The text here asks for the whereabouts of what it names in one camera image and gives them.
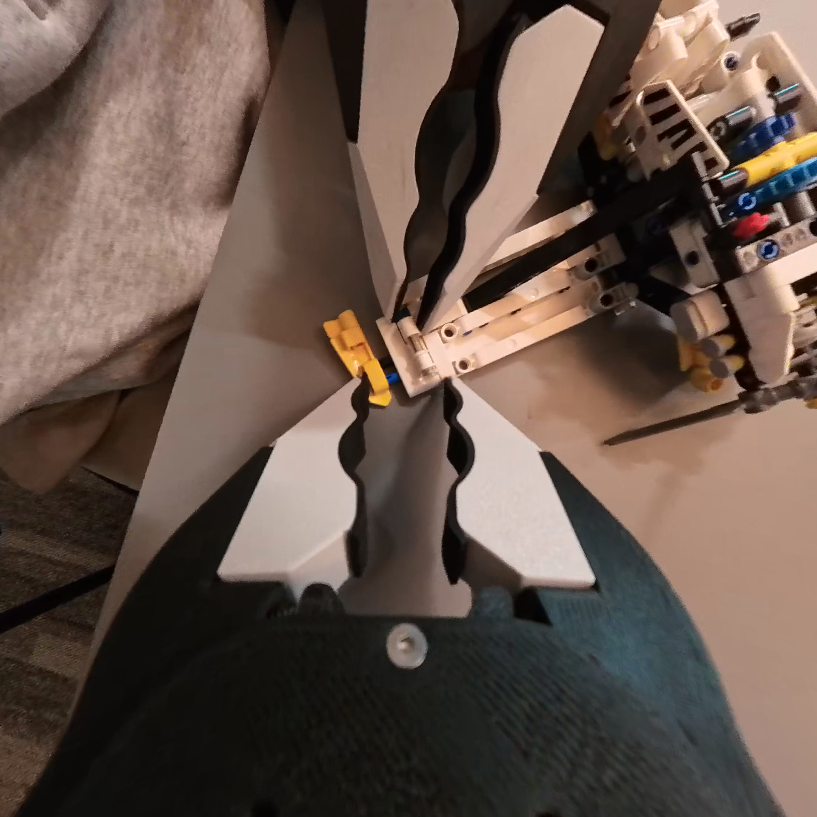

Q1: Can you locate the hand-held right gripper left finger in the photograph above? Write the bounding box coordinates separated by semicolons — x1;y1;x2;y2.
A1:
217;382;374;591

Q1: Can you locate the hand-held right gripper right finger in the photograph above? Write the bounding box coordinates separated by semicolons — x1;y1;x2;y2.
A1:
439;377;599;591

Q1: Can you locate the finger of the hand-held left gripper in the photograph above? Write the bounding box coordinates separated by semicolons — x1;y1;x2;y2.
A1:
418;5;608;328
348;0;476;309

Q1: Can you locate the small yellow lego piece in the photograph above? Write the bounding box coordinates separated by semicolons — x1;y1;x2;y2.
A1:
322;309;372;374

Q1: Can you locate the zebra striped lego helicopter model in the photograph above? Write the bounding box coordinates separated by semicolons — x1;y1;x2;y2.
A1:
377;0;817;448

